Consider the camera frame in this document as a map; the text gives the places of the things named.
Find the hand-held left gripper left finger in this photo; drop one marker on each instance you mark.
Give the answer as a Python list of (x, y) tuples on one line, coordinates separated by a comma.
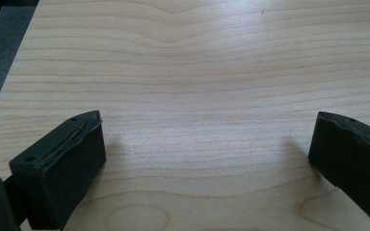
[(64, 166)]

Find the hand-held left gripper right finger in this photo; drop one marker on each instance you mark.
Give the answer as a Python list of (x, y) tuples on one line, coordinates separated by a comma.
[(356, 160)]

